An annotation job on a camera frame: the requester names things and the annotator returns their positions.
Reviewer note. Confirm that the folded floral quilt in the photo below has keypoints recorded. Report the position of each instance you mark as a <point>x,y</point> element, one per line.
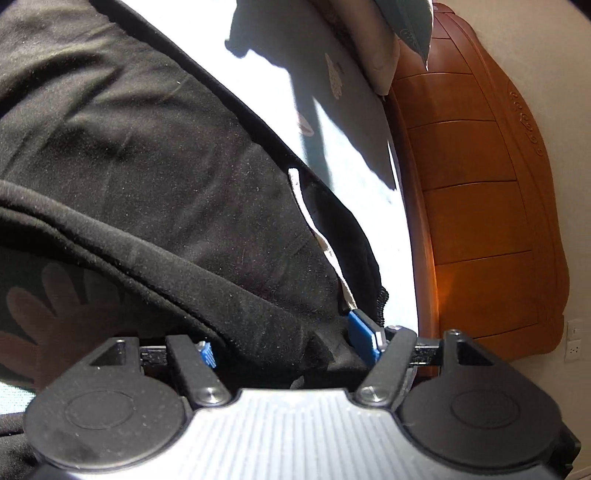
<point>374,60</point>

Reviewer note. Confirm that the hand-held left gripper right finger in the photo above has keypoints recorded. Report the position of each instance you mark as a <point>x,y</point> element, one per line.
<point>362,337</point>

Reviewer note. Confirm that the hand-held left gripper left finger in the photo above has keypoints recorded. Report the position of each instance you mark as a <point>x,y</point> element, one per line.
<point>205,354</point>

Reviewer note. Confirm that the light blue pillow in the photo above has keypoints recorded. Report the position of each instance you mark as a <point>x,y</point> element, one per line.
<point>411,23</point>

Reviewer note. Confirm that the white wall socket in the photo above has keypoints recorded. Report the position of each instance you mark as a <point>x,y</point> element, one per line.
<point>575,339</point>

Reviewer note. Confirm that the wooden headboard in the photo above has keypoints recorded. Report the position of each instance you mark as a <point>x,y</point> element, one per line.
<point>480,184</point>

